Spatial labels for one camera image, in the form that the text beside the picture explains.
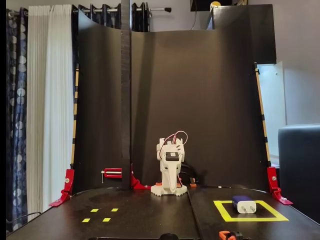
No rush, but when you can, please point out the blue and white charger block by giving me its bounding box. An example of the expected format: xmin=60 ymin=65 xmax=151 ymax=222
xmin=231 ymin=195 xmax=258 ymax=215

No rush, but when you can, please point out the dark blue patterned curtain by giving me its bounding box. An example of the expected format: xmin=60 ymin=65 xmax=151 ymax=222
xmin=6 ymin=7 xmax=29 ymax=233

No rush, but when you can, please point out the silver curtain rod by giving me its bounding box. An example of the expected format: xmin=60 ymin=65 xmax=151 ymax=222
xmin=79 ymin=7 xmax=173 ymax=14

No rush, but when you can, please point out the white cabinet door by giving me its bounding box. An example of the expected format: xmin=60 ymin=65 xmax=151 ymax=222
xmin=257 ymin=61 xmax=287 ymax=166

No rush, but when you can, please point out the red corner clamp bracket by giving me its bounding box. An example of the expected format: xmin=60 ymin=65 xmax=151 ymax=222
xmin=266 ymin=166 xmax=294 ymax=206
xmin=48 ymin=168 xmax=76 ymax=208

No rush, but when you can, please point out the yellow black striped stick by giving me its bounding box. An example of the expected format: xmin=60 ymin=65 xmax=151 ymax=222
xmin=254 ymin=61 xmax=272 ymax=168
xmin=70 ymin=63 xmax=80 ymax=171

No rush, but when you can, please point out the white pleated curtain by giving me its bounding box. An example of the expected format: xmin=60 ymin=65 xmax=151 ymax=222
xmin=26 ymin=4 xmax=76 ymax=222

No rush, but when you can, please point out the red screw clamp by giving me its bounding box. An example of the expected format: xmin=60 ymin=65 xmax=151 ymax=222
xmin=101 ymin=167 xmax=123 ymax=184

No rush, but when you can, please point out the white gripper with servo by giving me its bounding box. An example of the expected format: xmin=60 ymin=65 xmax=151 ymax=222
xmin=161 ymin=149 xmax=186 ymax=195

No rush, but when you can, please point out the black backdrop sheet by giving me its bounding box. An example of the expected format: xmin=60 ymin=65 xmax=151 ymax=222
xmin=72 ymin=9 xmax=272 ymax=195

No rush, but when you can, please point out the thin black hanging cable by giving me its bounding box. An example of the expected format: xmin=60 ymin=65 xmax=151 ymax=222
xmin=191 ymin=0 xmax=198 ymax=31

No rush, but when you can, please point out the black floor cable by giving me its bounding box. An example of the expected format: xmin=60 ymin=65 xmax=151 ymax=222
xmin=6 ymin=211 xmax=42 ymax=223

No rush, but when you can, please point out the dark grommet curtain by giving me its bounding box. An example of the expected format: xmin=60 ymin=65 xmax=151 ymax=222
xmin=71 ymin=2 xmax=151 ymax=33

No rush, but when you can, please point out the orange and black spring clamp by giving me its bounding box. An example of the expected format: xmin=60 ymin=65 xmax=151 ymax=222
xmin=219 ymin=230 xmax=244 ymax=240

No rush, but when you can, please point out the yellow tape square outline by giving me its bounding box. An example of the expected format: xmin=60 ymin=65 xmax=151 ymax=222
xmin=213 ymin=200 xmax=290 ymax=223

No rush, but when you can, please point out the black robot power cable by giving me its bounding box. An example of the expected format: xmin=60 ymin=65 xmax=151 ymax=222
xmin=180 ymin=163 xmax=201 ymax=182

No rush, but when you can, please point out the red pole foot bracket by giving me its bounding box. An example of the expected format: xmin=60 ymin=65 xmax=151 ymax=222
xmin=130 ymin=162 xmax=152 ymax=190

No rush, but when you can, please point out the black upright pole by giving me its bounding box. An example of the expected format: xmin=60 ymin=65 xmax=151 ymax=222
xmin=120 ymin=0 xmax=133 ymax=191

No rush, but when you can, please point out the red white servo cable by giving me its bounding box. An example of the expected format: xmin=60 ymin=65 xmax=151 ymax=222
xmin=159 ymin=131 xmax=190 ymax=161

